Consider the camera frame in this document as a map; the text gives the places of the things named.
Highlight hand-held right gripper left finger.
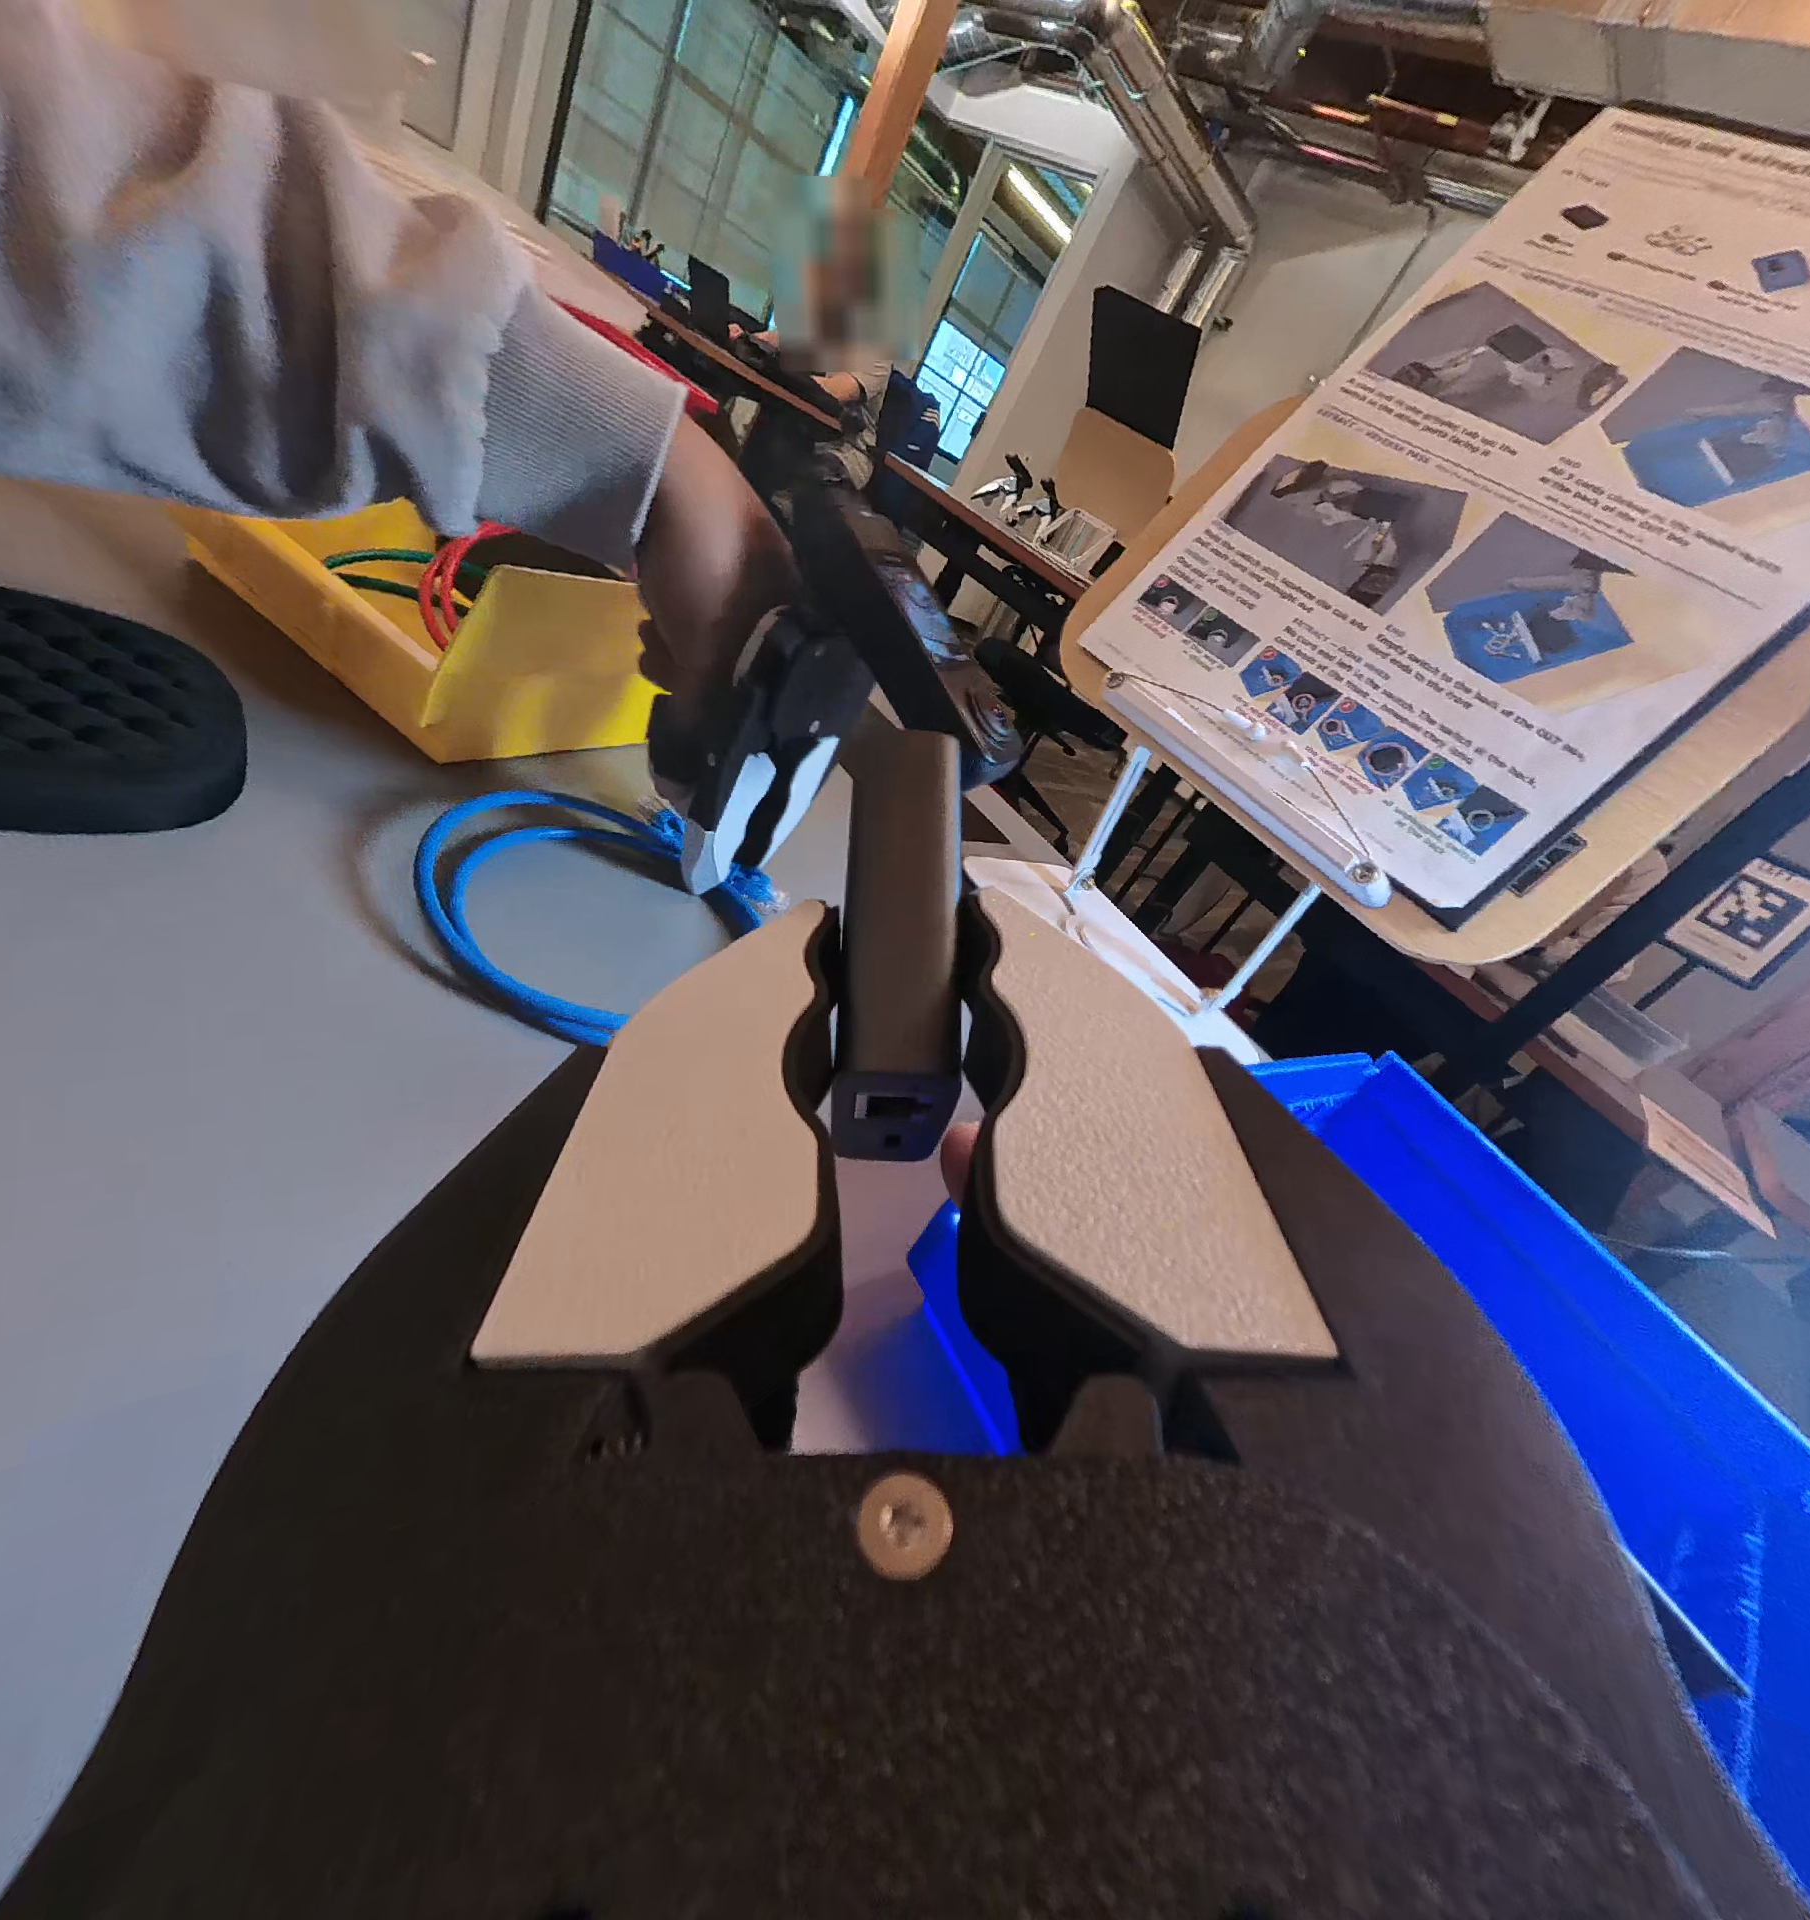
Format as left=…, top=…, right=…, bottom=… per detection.
left=470, top=900, right=848, bottom=1450

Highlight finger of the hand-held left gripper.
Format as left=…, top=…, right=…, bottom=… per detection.
left=680, top=750, right=784, bottom=898
left=753, top=728, right=850, bottom=879

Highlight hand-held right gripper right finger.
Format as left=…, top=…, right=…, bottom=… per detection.
left=959, top=883, right=1346, bottom=1453

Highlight dark grey ethernet adapter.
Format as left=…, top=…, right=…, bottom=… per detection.
left=831, top=732, right=971, bottom=1164

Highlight yellow plastic bin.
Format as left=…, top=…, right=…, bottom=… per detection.
left=170, top=494, right=671, bottom=767

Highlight blue ethernet cable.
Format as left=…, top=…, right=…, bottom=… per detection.
left=412, top=789, right=789, bottom=1050

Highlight red ethernet cable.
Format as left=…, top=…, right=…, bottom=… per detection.
left=416, top=519, right=526, bottom=651

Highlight green ethernet cable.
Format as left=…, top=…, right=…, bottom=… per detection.
left=321, top=544, right=476, bottom=605

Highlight blue plastic bin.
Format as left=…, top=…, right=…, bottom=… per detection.
left=904, top=1050, right=1810, bottom=1920

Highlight person's left forearm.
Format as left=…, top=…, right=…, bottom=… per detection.
left=0, top=0, right=692, bottom=575

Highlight person's left hand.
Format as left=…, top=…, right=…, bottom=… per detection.
left=632, top=416, right=807, bottom=710

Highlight white document stand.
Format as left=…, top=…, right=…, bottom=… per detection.
left=965, top=672, right=1397, bottom=1059

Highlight plywood panel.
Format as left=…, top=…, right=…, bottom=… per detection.
left=1062, top=404, right=1180, bottom=546

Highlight black flat panel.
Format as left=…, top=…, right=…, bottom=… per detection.
left=1084, top=283, right=1205, bottom=452

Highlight printed instruction sheet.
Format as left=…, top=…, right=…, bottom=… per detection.
left=1076, top=103, right=1810, bottom=917

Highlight black mesh pad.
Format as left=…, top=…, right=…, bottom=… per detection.
left=0, top=569, right=251, bottom=834

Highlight framed black-and-white marker tag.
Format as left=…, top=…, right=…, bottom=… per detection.
left=1663, top=854, right=1810, bottom=991

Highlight silver ventilation duct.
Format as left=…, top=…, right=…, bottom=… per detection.
left=1054, top=0, right=1268, bottom=260

